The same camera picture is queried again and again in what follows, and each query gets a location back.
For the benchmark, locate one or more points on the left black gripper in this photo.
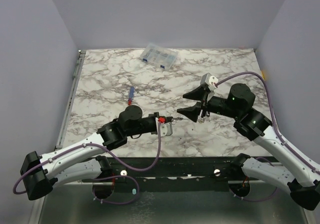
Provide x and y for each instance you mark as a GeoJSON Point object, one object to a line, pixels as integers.
{"type": "Point", "coordinates": [154, 116]}

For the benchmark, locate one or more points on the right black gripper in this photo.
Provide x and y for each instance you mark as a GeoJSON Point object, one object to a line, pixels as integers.
{"type": "Point", "coordinates": [204, 104]}

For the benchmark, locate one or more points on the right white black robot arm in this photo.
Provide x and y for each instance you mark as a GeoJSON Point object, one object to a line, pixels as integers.
{"type": "Point", "coordinates": [300, 177]}

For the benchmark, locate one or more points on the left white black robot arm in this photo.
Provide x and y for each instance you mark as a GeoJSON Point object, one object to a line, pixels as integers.
{"type": "Point", "coordinates": [40, 173]}

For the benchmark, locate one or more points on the blue red screwdriver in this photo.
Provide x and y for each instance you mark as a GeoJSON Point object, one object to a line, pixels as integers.
{"type": "Point", "coordinates": [131, 95]}

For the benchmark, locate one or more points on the clear plastic organizer box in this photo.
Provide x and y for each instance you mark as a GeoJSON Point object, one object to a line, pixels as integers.
{"type": "Point", "coordinates": [159, 57]}

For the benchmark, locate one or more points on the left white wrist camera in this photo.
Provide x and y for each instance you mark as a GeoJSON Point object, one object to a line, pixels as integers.
{"type": "Point", "coordinates": [166, 129]}

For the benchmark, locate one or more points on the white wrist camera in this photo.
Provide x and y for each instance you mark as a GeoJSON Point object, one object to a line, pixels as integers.
{"type": "Point", "coordinates": [210, 81]}
{"type": "Point", "coordinates": [166, 129]}

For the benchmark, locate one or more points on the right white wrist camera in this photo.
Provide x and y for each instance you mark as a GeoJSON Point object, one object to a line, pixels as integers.
{"type": "Point", "coordinates": [210, 81]}

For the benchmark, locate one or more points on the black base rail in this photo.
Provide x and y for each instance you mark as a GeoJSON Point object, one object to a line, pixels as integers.
{"type": "Point", "coordinates": [171, 174]}

